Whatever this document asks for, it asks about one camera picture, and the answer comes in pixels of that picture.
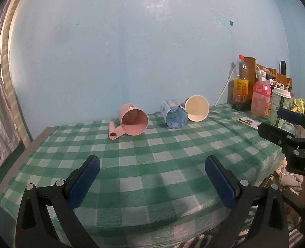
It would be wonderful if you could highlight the clear blue-labelled plastic cup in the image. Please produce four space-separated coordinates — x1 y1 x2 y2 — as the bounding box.
160 99 188 129

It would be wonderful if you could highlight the green white-lidded paper cup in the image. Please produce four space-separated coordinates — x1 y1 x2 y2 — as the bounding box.
270 87 291 128

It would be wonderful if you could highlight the orange paper cup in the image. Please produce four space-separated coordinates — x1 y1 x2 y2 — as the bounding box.
182 95 210 122

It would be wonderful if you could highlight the white smartphone with stickers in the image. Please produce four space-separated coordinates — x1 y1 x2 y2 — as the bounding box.
237 117 261 130

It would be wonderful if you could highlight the wooden desk organizer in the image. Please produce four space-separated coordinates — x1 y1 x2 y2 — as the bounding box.
244 57 292 101

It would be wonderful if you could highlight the large orange-capped tea bottle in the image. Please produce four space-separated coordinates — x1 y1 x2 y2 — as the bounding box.
233 55 249 103

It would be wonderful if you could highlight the green checkered tablecloth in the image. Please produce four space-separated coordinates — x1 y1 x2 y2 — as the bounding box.
0 104 284 247

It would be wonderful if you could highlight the pink plastic mug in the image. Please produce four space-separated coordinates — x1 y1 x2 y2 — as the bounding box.
109 104 149 140

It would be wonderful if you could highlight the white cable on wall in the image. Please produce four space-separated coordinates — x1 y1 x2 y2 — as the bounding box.
214 62 237 106

